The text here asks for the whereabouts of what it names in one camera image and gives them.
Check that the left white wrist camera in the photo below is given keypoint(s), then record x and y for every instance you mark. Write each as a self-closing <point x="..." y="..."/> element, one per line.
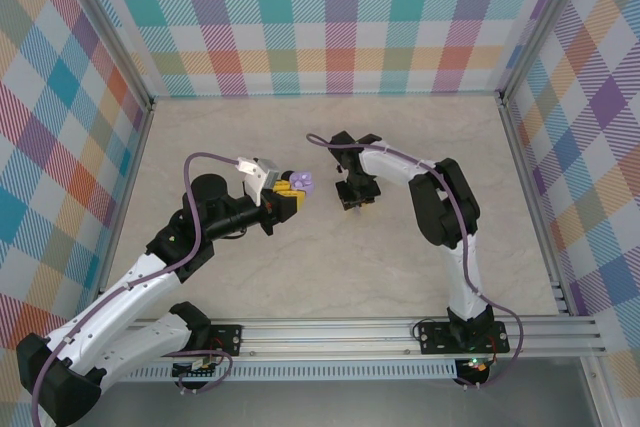
<point x="257" y="182"/>

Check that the aluminium mounting rail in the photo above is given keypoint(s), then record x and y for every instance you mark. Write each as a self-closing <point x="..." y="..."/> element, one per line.
<point x="325" y="337"/>

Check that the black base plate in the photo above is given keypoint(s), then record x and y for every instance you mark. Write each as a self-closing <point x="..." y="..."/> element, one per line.
<point x="227" y="334"/>
<point x="435" y="339"/>

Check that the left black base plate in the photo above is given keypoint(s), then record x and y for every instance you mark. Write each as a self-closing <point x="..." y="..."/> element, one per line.
<point x="227" y="334"/>

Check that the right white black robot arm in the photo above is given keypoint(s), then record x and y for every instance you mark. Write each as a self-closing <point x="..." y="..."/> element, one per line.
<point x="445" y="207"/>

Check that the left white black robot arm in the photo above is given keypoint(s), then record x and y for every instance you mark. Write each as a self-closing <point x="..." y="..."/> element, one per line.
<point x="115" y="297"/>

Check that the purple round earbud case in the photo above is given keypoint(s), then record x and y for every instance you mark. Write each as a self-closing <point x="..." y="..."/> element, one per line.
<point x="302" y="182"/>

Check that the aluminium upright post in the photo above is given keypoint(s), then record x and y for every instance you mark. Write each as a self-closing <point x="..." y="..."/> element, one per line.
<point x="110" y="32"/>
<point x="542" y="22"/>

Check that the aluminium table side rail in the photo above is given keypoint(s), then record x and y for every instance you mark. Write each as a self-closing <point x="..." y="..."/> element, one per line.
<point x="129" y="177"/>
<point x="522" y="162"/>

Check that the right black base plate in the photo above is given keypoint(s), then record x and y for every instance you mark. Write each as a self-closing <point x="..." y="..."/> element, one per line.
<point x="435" y="339"/>

